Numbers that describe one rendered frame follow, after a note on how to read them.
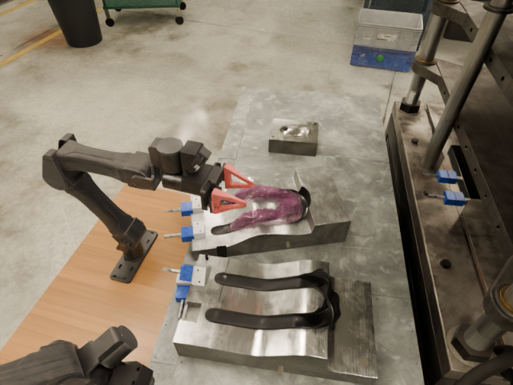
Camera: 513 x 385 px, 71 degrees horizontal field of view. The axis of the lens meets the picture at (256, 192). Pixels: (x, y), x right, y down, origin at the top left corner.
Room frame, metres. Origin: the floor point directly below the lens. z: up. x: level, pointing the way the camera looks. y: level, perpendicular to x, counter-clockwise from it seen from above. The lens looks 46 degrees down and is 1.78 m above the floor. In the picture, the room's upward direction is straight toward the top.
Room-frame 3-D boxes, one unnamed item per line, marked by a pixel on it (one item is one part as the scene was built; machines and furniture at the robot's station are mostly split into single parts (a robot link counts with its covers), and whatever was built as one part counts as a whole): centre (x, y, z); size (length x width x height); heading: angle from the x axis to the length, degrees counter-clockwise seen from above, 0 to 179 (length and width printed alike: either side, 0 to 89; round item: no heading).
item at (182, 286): (0.50, 0.21, 0.83); 0.13 x 0.05 x 0.05; 178
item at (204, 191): (0.59, 0.13, 1.20); 0.10 x 0.07 x 0.07; 165
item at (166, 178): (0.61, 0.19, 1.20); 0.07 x 0.06 x 0.07; 75
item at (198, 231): (0.71, 0.23, 0.86); 0.13 x 0.05 x 0.05; 99
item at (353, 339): (0.44, -0.06, 0.87); 0.50 x 0.26 x 0.14; 82
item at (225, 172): (0.59, 0.05, 1.19); 0.09 x 0.07 x 0.07; 75
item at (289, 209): (0.80, -0.03, 0.90); 0.26 x 0.18 x 0.08; 99
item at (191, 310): (0.43, 0.17, 0.87); 0.05 x 0.05 x 0.04; 82
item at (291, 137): (1.24, -0.16, 0.84); 0.20 x 0.15 x 0.07; 82
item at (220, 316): (0.45, -0.05, 0.92); 0.35 x 0.16 x 0.09; 82
